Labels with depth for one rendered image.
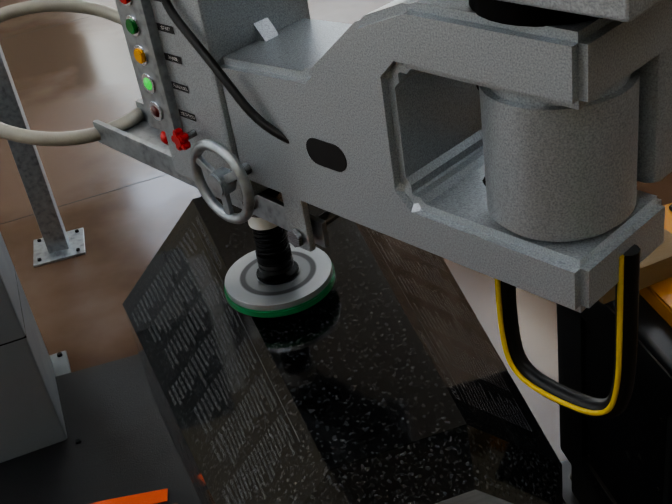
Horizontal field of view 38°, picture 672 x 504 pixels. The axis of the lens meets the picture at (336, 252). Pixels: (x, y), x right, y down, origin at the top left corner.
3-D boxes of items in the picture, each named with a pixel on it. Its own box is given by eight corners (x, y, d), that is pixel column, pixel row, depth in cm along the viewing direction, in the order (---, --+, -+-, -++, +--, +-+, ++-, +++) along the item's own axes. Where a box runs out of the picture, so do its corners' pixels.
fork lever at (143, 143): (388, 206, 171) (385, 181, 168) (309, 258, 161) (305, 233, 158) (157, 112, 215) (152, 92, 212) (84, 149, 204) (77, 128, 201)
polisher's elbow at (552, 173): (542, 157, 139) (538, 26, 129) (665, 194, 127) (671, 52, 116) (456, 217, 129) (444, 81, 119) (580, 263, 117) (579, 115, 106)
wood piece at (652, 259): (658, 245, 194) (658, 224, 191) (692, 269, 185) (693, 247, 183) (572, 278, 189) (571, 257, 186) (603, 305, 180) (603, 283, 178)
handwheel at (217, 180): (298, 210, 161) (282, 129, 153) (253, 239, 156) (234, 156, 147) (241, 187, 171) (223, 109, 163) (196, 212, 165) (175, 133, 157)
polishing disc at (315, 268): (210, 308, 186) (208, 303, 185) (245, 246, 203) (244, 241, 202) (316, 312, 180) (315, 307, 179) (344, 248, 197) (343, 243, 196)
